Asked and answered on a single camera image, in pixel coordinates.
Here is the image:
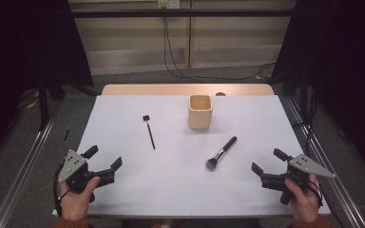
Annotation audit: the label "thin black makeup brush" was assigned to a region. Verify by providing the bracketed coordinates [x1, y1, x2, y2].
[142, 114, 157, 151]

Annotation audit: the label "left hand-held gripper cable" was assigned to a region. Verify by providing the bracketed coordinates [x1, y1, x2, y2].
[52, 162, 65, 219]

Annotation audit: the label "white wall socket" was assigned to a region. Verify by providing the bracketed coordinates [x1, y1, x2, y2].
[157, 0, 182, 10]

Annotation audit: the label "black metal stand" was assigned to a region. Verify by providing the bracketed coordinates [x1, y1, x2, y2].
[37, 74, 50, 132]

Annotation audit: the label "yellow floor tape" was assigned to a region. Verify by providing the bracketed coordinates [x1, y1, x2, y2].
[26, 91, 41, 110]

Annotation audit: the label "aluminium frame rail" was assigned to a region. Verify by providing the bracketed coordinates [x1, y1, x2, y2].
[285, 95, 365, 228]
[0, 103, 63, 228]

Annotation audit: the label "white table mat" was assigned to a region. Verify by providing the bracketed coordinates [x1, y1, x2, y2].
[52, 94, 332, 219]

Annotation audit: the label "black floor cables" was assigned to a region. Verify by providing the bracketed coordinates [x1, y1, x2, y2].
[291, 89, 317, 156]

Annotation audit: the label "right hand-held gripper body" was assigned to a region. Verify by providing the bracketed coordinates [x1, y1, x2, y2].
[259, 153, 336, 206]

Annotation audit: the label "black wall cable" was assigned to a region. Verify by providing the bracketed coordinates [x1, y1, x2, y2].
[163, 15, 278, 82]

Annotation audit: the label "beige square cup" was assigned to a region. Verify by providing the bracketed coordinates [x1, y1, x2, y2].
[188, 94, 214, 130]

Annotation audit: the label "person's left hand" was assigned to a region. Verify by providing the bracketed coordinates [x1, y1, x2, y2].
[58, 176, 102, 221]

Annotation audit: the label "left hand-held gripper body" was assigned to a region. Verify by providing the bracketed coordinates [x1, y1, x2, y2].
[58, 149, 116, 203]

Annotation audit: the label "person's right hand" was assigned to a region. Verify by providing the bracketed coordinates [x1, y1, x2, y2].
[283, 173, 323, 223]

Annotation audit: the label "right hand-held gripper cable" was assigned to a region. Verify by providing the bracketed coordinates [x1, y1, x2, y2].
[307, 180, 325, 209]

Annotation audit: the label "black horizontal bar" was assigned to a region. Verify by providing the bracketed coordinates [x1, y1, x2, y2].
[70, 9, 295, 19]

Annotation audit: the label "thick black makeup brush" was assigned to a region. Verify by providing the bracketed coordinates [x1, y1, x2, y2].
[205, 136, 238, 172]

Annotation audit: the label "hand-held gripper cable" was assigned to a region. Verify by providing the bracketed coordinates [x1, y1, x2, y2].
[307, 180, 325, 209]
[52, 162, 65, 219]

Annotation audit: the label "black curtain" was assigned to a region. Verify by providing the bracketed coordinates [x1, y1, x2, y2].
[0, 0, 95, 172]
[270, 0, 365, 183]

